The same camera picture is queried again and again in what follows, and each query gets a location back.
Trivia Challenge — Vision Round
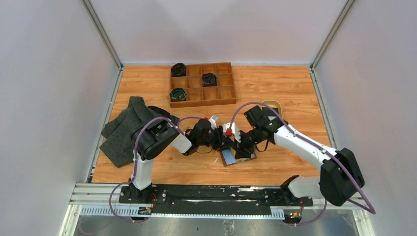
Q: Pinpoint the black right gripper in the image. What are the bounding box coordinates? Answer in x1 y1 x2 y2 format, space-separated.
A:
233 127 262 159

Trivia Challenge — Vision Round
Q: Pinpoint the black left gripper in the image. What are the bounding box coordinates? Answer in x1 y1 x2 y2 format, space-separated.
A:
197 125 234 151

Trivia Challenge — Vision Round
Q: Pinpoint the brown leather card holder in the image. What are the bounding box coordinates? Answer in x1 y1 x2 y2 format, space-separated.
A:
220 148 256 166

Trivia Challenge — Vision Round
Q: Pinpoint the yellow oval card tray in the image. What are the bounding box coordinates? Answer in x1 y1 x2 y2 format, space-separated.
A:
262 100 283 117

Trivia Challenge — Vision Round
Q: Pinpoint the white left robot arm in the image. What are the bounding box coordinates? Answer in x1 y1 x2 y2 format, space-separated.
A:
129 117 226 203

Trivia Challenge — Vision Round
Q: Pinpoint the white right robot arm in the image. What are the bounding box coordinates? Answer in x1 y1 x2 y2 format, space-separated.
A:
224 102 367 207

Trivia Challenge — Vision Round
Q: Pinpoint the black-green coiled belt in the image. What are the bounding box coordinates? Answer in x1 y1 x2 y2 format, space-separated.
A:
169 88 187 102

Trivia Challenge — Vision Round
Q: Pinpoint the wooden compartment tray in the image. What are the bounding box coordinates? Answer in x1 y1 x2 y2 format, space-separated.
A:
169 62 237 108

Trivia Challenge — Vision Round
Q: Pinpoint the black coiled belt middle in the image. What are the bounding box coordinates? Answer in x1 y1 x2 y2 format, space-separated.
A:
202 72 217 87

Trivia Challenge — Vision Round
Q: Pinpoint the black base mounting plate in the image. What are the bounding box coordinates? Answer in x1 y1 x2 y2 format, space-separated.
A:
118 184 313 216

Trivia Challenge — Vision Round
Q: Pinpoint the black coiled belt top-left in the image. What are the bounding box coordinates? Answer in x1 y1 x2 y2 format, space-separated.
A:
171 62 187 77

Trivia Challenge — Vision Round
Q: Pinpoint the dark grey dotted cloth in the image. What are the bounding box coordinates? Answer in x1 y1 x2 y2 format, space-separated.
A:
99 96 179 168

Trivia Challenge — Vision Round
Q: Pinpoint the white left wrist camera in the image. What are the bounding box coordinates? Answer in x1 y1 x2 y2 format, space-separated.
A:
208 115 219 130

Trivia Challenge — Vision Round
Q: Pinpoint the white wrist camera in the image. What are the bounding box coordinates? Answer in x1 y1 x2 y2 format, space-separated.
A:
223 122 241 143
208 115 219 130

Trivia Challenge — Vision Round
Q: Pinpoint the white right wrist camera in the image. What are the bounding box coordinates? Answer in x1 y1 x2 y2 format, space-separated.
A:
223 122 241 143

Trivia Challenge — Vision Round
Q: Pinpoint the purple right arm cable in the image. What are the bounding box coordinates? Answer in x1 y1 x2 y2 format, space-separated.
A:
228 102 376 227

